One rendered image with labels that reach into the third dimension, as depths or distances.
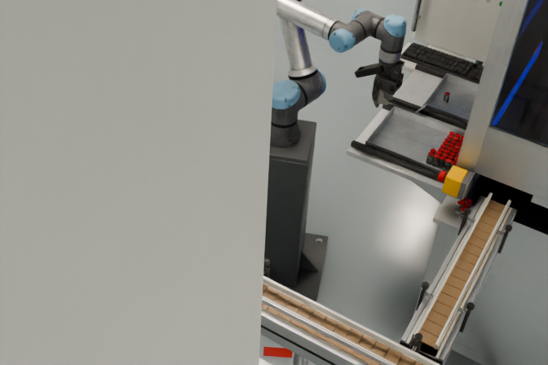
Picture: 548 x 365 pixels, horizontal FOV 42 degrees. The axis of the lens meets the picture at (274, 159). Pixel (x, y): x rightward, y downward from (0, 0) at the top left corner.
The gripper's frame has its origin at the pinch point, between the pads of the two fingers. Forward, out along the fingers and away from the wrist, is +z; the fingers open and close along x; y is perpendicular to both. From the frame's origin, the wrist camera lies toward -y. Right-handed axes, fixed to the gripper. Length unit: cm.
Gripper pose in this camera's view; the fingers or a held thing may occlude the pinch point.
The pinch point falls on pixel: (375, 103)
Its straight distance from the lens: 259.6
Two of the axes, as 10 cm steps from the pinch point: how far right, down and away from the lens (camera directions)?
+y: 8.6, 3.7, -3.6
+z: -0.4, 7.5, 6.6
